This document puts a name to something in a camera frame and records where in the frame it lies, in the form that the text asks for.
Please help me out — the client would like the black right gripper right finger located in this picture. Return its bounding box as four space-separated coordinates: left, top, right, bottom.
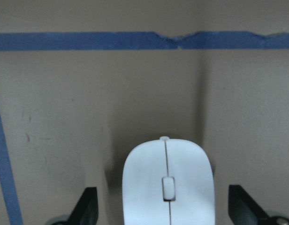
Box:
228 185 276 225

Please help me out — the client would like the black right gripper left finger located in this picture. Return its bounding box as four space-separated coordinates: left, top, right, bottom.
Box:
68 187 98 225

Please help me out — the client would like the white computer mouse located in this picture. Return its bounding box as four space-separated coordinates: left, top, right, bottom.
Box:
122 136 216 225

